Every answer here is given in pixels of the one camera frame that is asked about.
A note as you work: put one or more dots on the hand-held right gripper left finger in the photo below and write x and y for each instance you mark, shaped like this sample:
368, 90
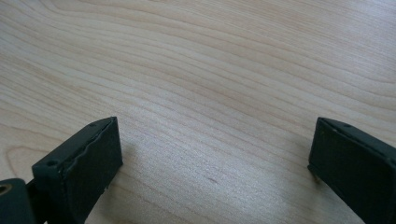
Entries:
84, 174

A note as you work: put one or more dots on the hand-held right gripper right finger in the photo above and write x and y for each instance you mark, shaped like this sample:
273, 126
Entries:
351, 165

